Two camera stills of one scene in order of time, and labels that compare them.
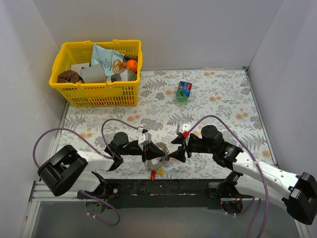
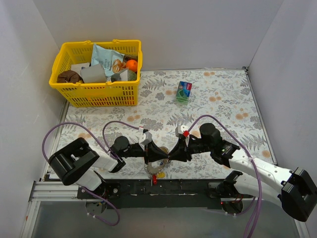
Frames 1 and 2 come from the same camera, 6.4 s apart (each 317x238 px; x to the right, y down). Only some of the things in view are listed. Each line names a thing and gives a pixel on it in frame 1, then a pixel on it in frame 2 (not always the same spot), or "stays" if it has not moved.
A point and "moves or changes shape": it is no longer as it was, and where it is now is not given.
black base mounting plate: x=165 y=193 stays
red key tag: x=153 y=175 → x=154 y=179
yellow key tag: x=160 y=172 moves or changes shape
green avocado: x=132 y=76 stays
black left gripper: x=144 y=152 stays
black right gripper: x=186 y=149 stays
